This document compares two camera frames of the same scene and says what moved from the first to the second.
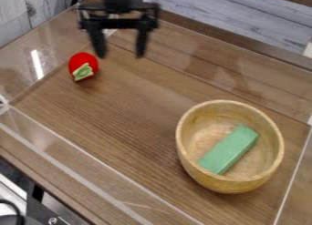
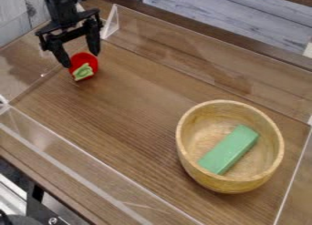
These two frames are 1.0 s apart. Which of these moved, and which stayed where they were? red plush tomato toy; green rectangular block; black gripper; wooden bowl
Moved: black gripper
Stayed: green rectangular block; wooden bowl; red plush tomato toy
